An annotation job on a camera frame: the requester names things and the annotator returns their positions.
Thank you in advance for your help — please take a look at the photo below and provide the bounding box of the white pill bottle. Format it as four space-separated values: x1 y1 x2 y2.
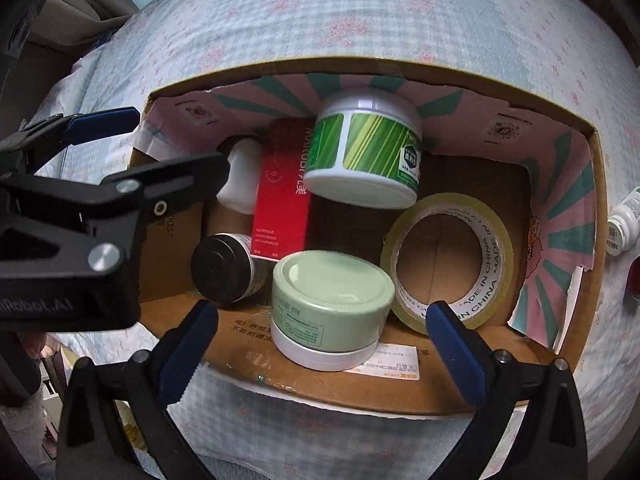
606 186 640 256

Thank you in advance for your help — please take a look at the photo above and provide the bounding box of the small bottle with black cap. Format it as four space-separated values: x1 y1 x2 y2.
191 233 268 309

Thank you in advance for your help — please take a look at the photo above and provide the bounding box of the small white case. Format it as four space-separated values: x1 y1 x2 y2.
216 139 264 215

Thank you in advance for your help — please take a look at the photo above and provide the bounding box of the white jar green striped label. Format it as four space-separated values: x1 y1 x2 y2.
303 91 425 209

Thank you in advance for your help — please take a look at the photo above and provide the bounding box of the cardboard box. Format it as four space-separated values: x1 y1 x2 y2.
131 62 600 418

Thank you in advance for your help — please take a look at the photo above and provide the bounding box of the clear tape roll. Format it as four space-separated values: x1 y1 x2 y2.
380 192 515 333

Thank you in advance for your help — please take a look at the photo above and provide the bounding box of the pale green jar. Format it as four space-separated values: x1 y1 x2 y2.
271 251 396 372

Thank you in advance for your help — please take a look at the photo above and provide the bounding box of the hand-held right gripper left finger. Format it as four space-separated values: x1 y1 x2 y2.
60 300 219 480

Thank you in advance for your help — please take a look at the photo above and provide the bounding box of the red carton box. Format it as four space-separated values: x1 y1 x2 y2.
251 120 316 262

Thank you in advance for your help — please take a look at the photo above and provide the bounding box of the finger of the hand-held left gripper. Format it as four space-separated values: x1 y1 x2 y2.
0 106 141 171
99 152 232 228

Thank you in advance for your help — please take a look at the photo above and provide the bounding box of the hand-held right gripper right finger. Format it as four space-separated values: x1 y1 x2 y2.
425 301 588 480

